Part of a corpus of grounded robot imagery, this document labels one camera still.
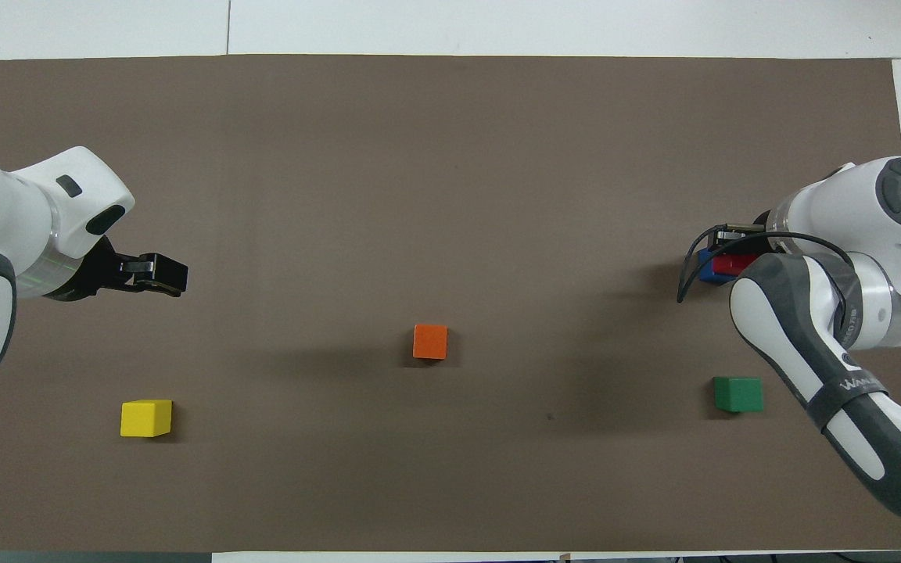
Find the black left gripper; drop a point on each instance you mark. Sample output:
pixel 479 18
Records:
pixel 95 274

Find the yellow wooden block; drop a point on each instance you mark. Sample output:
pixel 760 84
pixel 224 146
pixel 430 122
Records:
pixel 145 418

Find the blue wooden block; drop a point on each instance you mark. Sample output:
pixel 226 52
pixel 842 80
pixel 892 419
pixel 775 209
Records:
pixel 707 267

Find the red wooden block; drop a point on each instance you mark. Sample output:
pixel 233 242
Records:
pixel 736 264

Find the orange wooden block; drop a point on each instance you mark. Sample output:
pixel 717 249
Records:
pixel 429 342

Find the green wooden block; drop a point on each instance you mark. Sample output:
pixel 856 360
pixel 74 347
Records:
pixel 738 394

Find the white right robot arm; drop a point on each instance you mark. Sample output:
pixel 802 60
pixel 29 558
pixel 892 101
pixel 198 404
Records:
pixel 888 258

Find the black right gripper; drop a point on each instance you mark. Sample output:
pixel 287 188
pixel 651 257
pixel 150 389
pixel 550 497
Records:
pixel 759 227

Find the brown table mat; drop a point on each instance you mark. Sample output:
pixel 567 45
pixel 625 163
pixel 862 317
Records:
pixel 450 195

